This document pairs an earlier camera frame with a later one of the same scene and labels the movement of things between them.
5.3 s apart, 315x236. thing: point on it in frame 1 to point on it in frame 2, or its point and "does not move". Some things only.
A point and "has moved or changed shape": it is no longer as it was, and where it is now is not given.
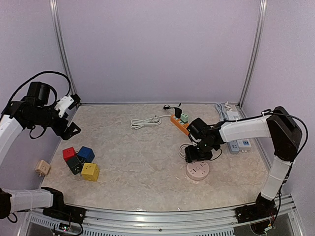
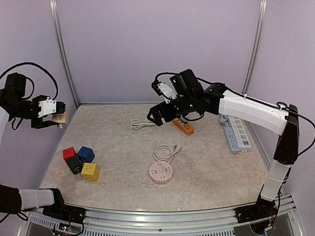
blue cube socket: [86, 153] does not move
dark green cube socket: [76, 164] does not move
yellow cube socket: [90, 171] does not move
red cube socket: [69, 152] does not move
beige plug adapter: [42, 168] has moved or changed shape
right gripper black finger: [193, 154] to [155, 115]
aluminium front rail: [285, 220] does not move
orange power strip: [182, 125] does not move
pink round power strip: [198, 170] to [161, 172]
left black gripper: [68, 133] to [40, 124]
